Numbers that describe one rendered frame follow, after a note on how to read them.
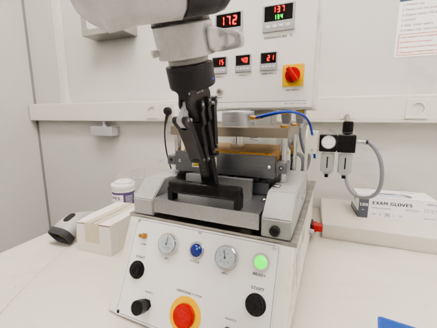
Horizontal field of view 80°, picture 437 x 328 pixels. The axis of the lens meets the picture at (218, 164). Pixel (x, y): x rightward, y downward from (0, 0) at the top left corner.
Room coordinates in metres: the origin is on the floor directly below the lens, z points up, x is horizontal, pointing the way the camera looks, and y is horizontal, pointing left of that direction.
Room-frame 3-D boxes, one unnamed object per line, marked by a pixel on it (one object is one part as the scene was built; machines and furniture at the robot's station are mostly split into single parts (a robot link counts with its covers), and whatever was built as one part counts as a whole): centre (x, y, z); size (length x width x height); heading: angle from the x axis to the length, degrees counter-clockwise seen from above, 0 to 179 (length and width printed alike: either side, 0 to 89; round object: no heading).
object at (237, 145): (0.63, -0.05, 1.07); 0.22 x 0.17 x 0.10; 66
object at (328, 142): (0.67, -0.30, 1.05); 0.15 x 0.05 x 0.15; 66
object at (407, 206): (0.86, -0.60, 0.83); 0.23 x 0.12 x 0.07; 73
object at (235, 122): (0.66, -0.08, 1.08); 0.31 x 0.24 x 0.13; 66
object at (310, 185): (0.67, -0.06, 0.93); 0.46 x 0.35 x 0.01; 156
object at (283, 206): (0.51, -0.14, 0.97); 0.26 x 0.05 x 0.07; 156
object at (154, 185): (0.63, 0.11, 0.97); 0.25 x 0.05 x 0.07; 156
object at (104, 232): (0.76, 0.33, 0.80); 0.19 x 0.13 x 0.09; 159
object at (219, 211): (0.59, -0.03, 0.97); 0.30 x 0.22 x 0.08; 156
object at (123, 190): (0.95, 0.36, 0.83); 0.09 x 0.09 x 0.15
